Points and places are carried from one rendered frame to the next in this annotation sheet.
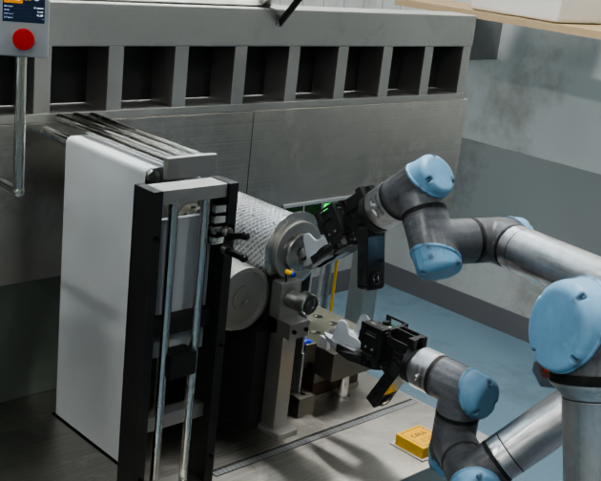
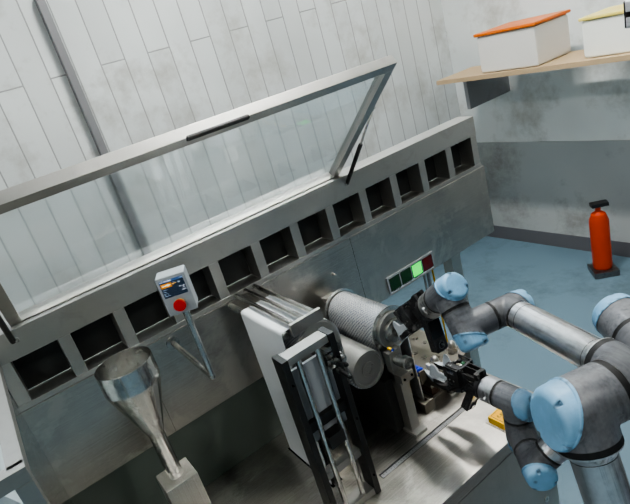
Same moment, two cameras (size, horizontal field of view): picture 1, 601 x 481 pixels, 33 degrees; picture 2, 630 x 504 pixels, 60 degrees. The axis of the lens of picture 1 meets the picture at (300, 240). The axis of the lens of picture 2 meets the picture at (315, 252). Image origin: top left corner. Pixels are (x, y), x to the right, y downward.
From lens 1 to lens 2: 0.52 m
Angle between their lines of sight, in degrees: 15
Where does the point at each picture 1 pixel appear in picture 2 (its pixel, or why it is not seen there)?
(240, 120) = (343, 246)
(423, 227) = (455, 323)
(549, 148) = (559, 133)
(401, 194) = (436, 302)
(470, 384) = (518, 403)
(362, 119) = (418, 210)
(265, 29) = (339, 190)
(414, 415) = not seen: hidden behind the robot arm
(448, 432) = (514, 431)
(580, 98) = (570, 98)
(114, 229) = not seen: hidden behind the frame
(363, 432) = (468, 417)
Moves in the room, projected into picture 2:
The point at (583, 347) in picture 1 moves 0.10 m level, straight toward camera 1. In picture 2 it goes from (569, 441) to (565, 486)
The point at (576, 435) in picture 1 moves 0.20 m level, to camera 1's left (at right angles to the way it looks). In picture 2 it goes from (585, 487) to (471, 495)
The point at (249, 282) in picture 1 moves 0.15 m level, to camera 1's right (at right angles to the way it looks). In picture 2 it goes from (369, 358) to (419, 351)
